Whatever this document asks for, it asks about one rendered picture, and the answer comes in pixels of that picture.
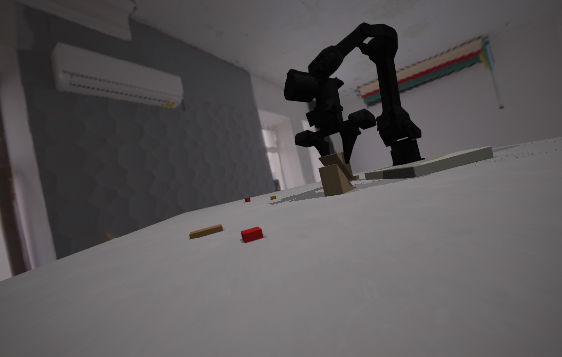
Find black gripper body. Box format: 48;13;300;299
295;97;377;147

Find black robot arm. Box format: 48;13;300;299
284;22;425;166

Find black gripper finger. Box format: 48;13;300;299
339;127;361;164
307;138;330;157

